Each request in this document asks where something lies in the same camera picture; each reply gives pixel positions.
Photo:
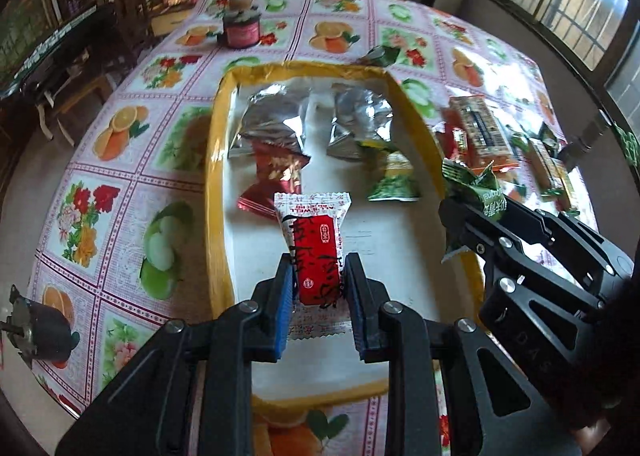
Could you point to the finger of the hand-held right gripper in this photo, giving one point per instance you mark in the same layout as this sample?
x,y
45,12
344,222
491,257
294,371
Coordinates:
x,y
540,336
525,226

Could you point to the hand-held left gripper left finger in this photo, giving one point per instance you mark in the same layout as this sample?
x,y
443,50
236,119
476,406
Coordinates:
x,y
282,311

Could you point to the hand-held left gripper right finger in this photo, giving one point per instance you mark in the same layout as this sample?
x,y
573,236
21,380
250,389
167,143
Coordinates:
x,y
362,316

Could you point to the white red snack packet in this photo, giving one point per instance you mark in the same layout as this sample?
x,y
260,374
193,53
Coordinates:
x,y
315,256

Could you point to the yellow rimmed cardboard tray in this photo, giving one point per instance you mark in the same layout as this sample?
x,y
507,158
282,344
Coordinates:
x,y
215,216

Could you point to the black flashlight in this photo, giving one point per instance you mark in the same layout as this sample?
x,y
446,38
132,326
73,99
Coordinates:
x,y
582,143

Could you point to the green patterned cloth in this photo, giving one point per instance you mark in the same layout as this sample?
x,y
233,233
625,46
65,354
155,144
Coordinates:
x,y
630,146

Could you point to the green yellow snack packet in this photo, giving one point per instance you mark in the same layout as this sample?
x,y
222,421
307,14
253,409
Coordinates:
x,y
395,178

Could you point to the dark metal device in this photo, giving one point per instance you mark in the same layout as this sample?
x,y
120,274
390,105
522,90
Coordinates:
x,y
37,331

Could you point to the red jar with dark lid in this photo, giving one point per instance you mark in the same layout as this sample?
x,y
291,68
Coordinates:
x,y
241,31

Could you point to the dark mahjong table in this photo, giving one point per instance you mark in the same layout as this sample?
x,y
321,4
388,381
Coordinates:
x,y
45,51

